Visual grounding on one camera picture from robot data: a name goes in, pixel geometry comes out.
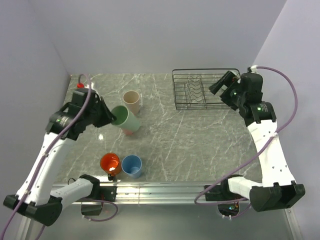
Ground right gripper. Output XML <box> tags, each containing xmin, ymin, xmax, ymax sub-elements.
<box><xmin>207</xmin><ymin>70</ymin><xmax>246</xmax><ymax>111</ymax></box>

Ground tall green plastic cup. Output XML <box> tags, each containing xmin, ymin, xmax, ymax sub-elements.
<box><xmin>111</xmin><ymin>105</ymin><xmax>141</xmax><ymax>133</ymax></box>

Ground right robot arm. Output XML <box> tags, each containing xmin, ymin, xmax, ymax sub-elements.
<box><xmin>209</xmin><ymin>70</ymin><xmax>306</xmax><ymax>212</ymax></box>

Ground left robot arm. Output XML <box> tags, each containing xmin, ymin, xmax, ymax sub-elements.
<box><xmin>3</xmin><ymin>88</ymin><xmax>116</xmax><ymax>227</ymax></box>

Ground salmon pink plastic cup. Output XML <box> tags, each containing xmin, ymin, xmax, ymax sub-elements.
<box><xmin>121</xmin><ymin>128</ymin><xmax>134</xmax><ymax>136</ymax></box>

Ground beige plastic cup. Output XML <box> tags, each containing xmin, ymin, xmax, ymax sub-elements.
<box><xmin>122</xmin><ymin>90</ymin><xmax>140</xmax><ymax>115</ymax></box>

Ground orange glass mug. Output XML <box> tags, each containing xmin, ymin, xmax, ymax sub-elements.
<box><xmin>100</xmin><ymin>152</ymin><xmax>122</xmax><ymax>181</ymax></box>

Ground blue plastic cup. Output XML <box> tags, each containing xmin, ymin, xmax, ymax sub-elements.
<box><xmin>121</xmin><ymin>155</ymin><xmax>142</xmax><ymax>179</ymax></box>

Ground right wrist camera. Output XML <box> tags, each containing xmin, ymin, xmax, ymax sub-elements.
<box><xmin>247</xmin><ymin>65</ymin><xmax>258</xmax><ymax>74</ymax></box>

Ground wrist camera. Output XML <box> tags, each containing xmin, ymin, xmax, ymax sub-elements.
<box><xmin>76</xmin><ymin>82</ymin><xmax>94</xmax><ymax>91</ymax></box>
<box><xmin>247</xmin><ymin>65</ymin><xmax>258</xmax><ymax>74</ymax></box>

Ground black wire dish rack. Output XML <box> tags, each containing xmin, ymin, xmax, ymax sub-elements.
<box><xmin>171</xmin><ymin>68</ymin><xmax>241</xmax><ymax>110</ymax></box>

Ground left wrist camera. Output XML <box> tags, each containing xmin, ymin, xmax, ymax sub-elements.
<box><xmin>76</xmin><ymin>82</ymin><xmax>94</xmax><ymax>91</ymax></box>

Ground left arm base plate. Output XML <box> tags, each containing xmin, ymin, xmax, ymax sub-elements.
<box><xmin>75</xmin><ymin>186</ymin><xmax>117</xmax><ymax>219</ymax></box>

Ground aluminium mounting rail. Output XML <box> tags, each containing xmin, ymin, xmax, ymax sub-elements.
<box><xmin>27</xmin><ymin>181</ymin><xmax>292</xmax><ymax>206</ymax></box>

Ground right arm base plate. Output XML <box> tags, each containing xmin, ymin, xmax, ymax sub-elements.
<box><xmin>203</xmin><ymin>184</ymin><xmax>250</xmax><ymax>217</ymax></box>

